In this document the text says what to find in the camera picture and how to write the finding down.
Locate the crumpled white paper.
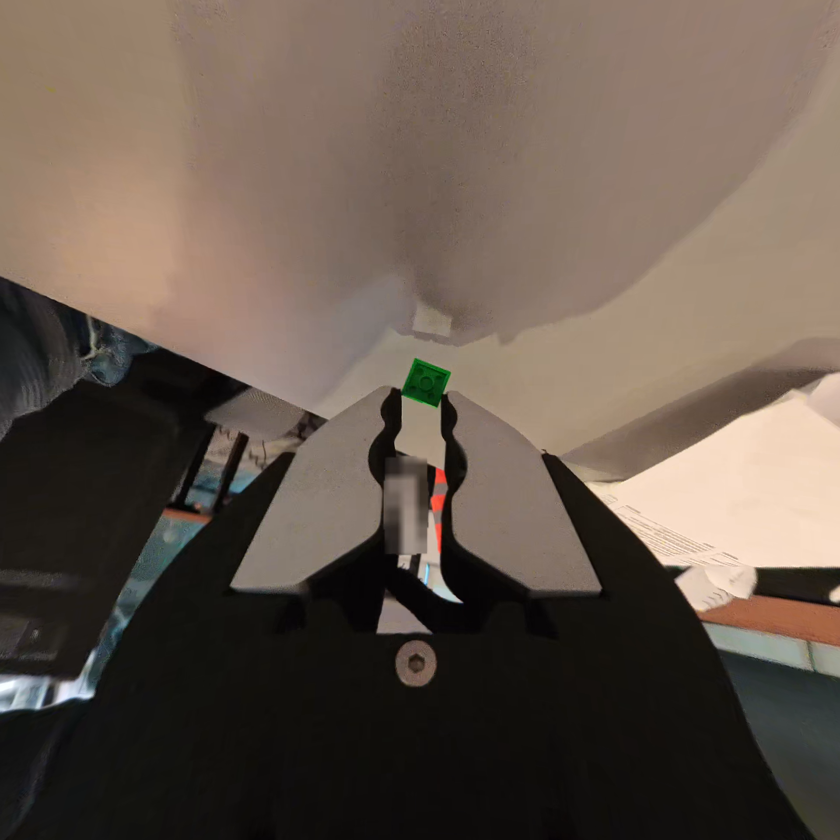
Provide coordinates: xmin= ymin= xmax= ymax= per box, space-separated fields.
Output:
xmin=675 ymin=564 xmax=760 ymax=613

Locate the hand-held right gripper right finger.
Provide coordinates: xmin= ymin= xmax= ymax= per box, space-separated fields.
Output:
xmin=438 ymin=390 xmax=603 ymax=599

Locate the white desk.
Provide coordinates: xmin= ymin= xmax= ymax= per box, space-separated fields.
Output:
xmin=0 ymin=0 xmax=840 ymax=480

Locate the green toy brick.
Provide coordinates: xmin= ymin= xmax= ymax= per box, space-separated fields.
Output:
xmin=400 ymin=358 xmax=452 ymax=408

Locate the white printed paper sheet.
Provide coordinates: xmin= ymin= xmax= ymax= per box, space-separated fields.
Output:
xmin=591 ymin=391 xmax=840 ymax=569

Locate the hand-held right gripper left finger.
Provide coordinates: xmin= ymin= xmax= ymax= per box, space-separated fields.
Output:
xmin=230 ymin=386 xmax=403 ymax=592

